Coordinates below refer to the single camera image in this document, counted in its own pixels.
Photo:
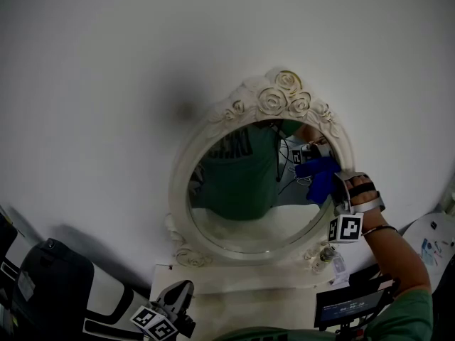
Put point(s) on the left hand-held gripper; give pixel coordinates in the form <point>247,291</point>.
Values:
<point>153,323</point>

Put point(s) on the blue card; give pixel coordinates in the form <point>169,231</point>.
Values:
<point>425,249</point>

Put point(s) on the black and white exercise machine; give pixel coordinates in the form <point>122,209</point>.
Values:
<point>57,286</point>

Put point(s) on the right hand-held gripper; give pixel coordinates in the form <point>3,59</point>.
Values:
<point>348,227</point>

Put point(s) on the small white printed box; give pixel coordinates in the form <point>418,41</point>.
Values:
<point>340,268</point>

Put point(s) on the small glass jar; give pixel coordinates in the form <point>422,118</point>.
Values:
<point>324,259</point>

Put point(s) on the white round pedestal table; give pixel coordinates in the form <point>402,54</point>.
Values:
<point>414,233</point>

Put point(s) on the black display screen device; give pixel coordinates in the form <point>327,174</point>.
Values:
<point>350,307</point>

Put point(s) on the white dressing table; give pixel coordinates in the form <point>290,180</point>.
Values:
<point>249,297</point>

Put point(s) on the blue cloth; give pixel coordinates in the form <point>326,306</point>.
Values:
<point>320,190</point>

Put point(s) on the person's green shirt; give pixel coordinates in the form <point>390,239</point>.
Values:
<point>405,318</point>

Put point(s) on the person's right hand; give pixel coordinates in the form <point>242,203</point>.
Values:
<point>375,219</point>

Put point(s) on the ornate white oval mirror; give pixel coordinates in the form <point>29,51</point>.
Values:
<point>179,190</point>

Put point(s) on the person's right forearm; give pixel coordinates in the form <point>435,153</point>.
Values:
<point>401,254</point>

